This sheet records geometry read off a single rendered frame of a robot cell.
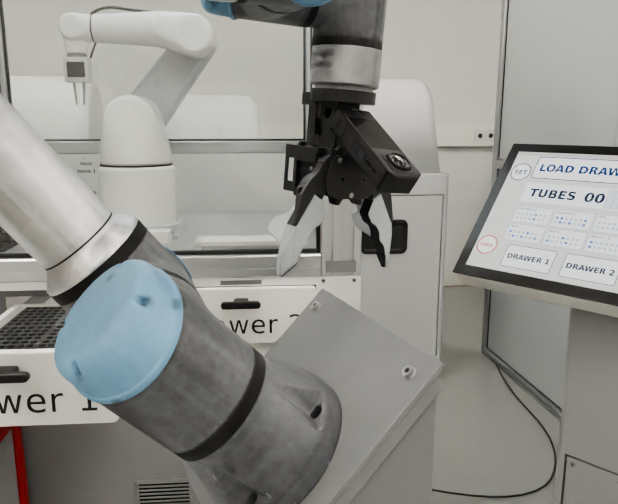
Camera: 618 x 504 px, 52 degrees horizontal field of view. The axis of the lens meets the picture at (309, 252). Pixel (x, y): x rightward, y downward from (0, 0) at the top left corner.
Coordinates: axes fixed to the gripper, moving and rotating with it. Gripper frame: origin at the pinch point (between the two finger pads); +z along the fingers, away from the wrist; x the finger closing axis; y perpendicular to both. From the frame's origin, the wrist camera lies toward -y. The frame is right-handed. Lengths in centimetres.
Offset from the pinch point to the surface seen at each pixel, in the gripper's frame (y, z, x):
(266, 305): 45, 19, -20
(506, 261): 16, 5, -52
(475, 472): 74, 102, -134
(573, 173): 13, -11, -65
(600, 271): -1, 4, -55
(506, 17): 153, -73, -218
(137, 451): 61, 52, -1
